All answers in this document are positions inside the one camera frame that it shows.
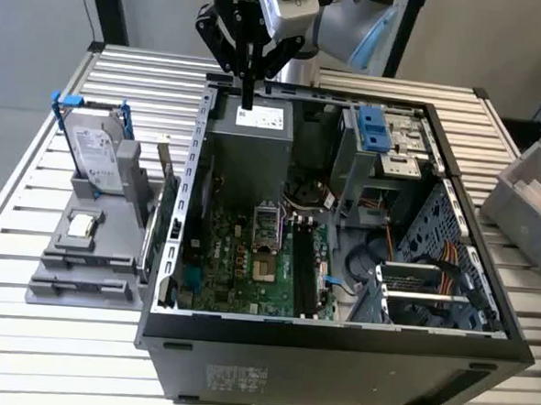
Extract blue plastic drive latch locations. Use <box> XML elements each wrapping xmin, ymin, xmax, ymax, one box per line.
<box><xmin>355</xmin><ymin>105</ymin><xmax>393</xmax><ymax>155</ymax></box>

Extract grey power supply unit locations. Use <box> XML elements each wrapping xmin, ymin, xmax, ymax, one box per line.
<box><xmin>201</xmin><ymin>93</ymin><xmax>297</xmax><ymax>216</ymax></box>

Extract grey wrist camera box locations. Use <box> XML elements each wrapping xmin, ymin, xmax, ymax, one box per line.
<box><xmin>255</xmin><ymin>0</ymin><xmax>322</xmax><ymax>45</ymax></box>

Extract flat pale blue cable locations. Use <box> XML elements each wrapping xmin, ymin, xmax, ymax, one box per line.
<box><xmin>321</xmin><ymin>273</ymin><xmax>358</xmax><ymax>295</ymax></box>

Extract black open PC case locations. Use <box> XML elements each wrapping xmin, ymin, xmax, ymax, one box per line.
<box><xmin>129</xmin><ymin>69</ymin><xmax>541</xmax><ymax>405</ymax></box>

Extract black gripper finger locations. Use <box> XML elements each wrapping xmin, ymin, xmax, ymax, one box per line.
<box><xmin>189</xmin><ymin>4</ymin><xmax>255</xmax><ymax>110</ymax></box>
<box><xmin>247</xmin><ymin>32</ymin><xmax>306</xmax><ymax>114</ymax></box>

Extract thick black cable loop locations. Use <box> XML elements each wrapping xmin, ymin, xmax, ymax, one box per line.
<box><xmin>341</xmin><ymin>237</ymin><xmax>382</xmax><ymax>290</ymax></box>

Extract hard disk in blue carrier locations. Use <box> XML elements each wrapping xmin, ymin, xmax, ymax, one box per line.
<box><xmin>44</xmin><ymin>90</ymin><xmax>137</xmax><ymax>201</ymax></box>

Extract green motherboard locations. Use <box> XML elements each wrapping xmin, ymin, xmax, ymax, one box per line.
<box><xmin>175</xmin><ymin>200</ymin><xmax>345</xmax><ymax>322</ymax></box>

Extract black RAM slot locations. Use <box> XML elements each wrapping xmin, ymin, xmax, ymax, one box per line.
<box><xmin>304</xmin><ymin>217</ymin><xmax>325</xmax><ymax>317</ymax></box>
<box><xmin>300</xmin><ymin>216</ymin><xmax>319</xmax><ymax>317</ymax></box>

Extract green graphics card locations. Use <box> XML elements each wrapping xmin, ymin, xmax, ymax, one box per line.
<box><xmin>137</xmin><ymin>132</ymin><xmax>184</xmax><ymax>286</ymax></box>

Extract round black case speaker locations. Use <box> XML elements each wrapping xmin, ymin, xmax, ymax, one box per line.
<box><xmin>294</xmin><ymin>176</ymin><xmax>332</xmax><ymax>211</ymax></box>

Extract CPU socket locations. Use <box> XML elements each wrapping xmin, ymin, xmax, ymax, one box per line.
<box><xmin>249</xmin><ymin>251</ymin><xmax>282</xmax><ymax>286</ymax></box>

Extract multicolour board power wires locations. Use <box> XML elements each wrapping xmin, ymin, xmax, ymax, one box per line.
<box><xmin>357</xmin><ymin>193</ymin><xmax>400</xmax><ymax>262</ymax></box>

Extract silver CPU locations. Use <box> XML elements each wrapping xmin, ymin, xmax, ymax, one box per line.
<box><xmin>64</xmin><ymin>211</ymin><xmax>99</xmax><ymax>242</ymax></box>

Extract grey plastic bin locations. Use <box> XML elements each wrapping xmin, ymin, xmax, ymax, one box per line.
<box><xmin>476</xmin><ymin>138</ymin><xmax>541</xmax><ymax>274</ymax></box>

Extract silver disk bay cage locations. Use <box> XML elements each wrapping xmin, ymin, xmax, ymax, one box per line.
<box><xmin>371</xmin><ymin>258</ymin><xmax>479</xmax><ymax>330</ymax></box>

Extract metal socket cover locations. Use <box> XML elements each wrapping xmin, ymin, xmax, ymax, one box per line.
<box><xmin>250</xmin><ymin>202</ymin><xmax>285</xmax><ymax>254</ymax></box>

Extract thin locking lever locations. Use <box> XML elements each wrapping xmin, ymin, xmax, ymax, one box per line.
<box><xmin>275</xmin><ymin>205</ymin><xmax>289</xmax><ymax>256</ymax></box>

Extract white block in bin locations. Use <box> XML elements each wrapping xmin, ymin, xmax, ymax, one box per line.
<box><xmin>513</xmin><ymin>178</ymin><xmax>541</xmax><ymax>204</ymax></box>

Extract blue rear port connector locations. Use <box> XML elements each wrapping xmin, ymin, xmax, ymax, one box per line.
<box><xmin>182</xmin><ymin>264</ymin><xmax>204</xmax><ymax>292</ymax></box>

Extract grey parts rack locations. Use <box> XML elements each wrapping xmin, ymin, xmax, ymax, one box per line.
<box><xmin>24</xmin><ymin>132</ymin><xmax>166</xmax><ymax>314</ymax></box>

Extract black metal frame post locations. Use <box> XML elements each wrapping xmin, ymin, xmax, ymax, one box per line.
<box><xmin>382</xmin><ymin>0</ymin><xmax>430</xmax><ymax>81</ymax></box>
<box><xmin>84</xmin><ymin>0</ymin><xmax>132</xmax><ymax>47</ymax></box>

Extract grey optical drive cage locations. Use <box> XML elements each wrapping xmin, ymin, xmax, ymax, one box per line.
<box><xmin>327</xmin><ymin>103</ymin><xmax>446</xmax><ymax>235</ymax></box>

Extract multicolour drive power wires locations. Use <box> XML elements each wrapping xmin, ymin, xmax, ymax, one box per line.
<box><xmin>432</xmin><ymin>241</ymin><xmax>461</xmax><ymax>312</ymax></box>

